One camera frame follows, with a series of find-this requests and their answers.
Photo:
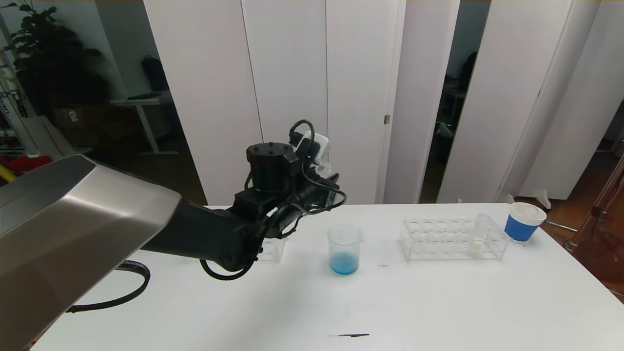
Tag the cardboard box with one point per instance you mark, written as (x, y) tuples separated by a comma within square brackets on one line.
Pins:
[(73, 117)]

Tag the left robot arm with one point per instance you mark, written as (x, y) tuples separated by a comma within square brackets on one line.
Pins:
[(97, 219)]

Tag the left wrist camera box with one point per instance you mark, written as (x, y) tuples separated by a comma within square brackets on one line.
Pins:
[(317, 146)]

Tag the white machine with base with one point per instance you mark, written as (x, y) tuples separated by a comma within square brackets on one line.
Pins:
[(29, 131)]

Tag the blue white paper cup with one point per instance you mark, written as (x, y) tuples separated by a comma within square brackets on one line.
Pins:
[(518, 228)]

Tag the black backpack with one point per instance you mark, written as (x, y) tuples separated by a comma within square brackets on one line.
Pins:
[(154, 72)]

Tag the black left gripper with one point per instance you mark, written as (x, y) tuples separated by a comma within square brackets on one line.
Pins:
[(333, 193)]

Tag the white office desk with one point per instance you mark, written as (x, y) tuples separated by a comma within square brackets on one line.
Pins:
[(144, 102)]

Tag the dark green potted plant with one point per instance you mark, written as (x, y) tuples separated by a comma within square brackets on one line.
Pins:
[(53, 63)]

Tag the narrow white partition panel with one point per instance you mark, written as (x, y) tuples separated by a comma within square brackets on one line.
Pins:
[(419, 97)]

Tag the test tube with pale yellow pigment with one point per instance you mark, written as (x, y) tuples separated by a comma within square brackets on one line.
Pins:
[(475, 245)]

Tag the test tube with red pigment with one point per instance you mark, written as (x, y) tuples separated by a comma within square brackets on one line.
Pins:
[(324, 168)]

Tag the reddish brown stand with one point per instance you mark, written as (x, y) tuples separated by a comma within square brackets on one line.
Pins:
[(604, 243)]

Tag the white partition foot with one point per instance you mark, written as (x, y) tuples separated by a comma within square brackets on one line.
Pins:
[(508, 199), (542, 200)]

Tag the clear plastic beaker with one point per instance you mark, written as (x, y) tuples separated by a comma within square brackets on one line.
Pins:
[(344, 263)]

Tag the clear acrylic test tube rack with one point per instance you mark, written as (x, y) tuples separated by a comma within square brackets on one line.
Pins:
[(448, 243), (278, 249)]

